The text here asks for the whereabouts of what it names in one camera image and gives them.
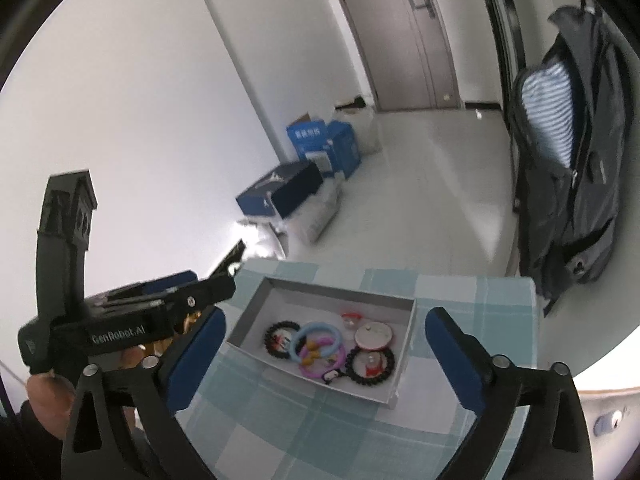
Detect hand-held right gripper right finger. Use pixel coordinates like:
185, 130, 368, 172
424, 306, 597, 480

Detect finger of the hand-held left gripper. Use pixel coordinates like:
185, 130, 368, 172
144, 239, 247, 289
164, 276, 237, 317

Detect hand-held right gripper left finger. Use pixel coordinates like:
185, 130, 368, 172
60, 304, 227, 480

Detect white round pink-rimmed case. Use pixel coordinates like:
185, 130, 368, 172
354, 321, 395, 351

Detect purple ring bracelet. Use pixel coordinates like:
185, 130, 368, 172
299, 345, 348, 385

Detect grey jewelry box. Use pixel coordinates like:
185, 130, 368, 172
226, 276, 417, 406

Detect light blue ring bracelet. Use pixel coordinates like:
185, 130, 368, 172
291, 322, 343, 361

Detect person's left forearm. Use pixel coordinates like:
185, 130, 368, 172
0, 400, 63, 480

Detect person's left hand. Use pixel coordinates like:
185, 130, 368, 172
25, 345, 147, 440

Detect white plastic bag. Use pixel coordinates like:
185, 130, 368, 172
235, 220, 291, 261

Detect blue checked tablecloth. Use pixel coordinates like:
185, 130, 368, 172
170, 260, 538, 480

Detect clear plastic bag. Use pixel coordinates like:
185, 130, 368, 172
280, 180, 346, 246

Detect dark blue shoe box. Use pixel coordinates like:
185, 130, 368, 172
236, 161, 323, 221

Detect blue carton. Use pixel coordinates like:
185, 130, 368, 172
286, 119, 362, 181

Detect black backpack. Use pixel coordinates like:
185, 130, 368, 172
510, 5, 631, 311

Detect striped shirt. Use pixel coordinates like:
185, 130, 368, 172
520, 60, 576, 168

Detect grey door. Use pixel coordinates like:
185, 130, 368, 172
325, 0, 463, 111

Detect black framed glass partition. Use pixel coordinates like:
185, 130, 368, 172
470, 0, 526, 161

